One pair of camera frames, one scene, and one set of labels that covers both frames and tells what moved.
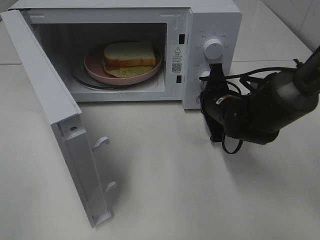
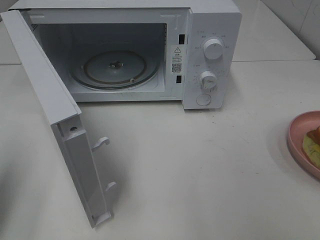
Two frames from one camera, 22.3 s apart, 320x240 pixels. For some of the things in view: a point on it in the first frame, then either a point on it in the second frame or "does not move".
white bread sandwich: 127,59 to 311,144
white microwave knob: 213,48 does not move
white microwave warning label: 177,59 does not move
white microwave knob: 204,83 does not move
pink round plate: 93,63 to 303,142
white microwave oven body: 190,38 does not move
